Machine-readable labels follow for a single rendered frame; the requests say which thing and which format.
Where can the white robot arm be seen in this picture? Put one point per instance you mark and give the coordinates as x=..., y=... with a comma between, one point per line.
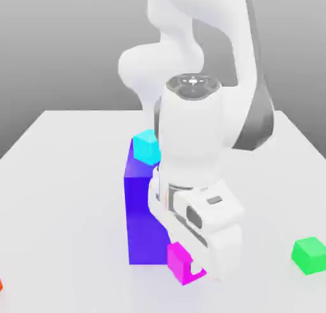
x=193, y=129

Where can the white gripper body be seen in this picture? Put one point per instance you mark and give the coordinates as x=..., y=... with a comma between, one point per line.
x=224, y=251

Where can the small cyan cube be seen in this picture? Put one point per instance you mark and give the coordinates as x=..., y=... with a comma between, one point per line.
x=146, y=147

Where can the small magenta cube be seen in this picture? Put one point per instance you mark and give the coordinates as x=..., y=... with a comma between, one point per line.
x=178, y=263

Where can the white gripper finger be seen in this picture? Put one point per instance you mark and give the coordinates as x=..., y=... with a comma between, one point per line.
x=197, y=268

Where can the small green cube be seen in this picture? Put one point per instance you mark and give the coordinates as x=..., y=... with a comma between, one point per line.
x=309, y=257

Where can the large blue box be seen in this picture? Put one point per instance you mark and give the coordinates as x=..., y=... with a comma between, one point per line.
x=142, y=216

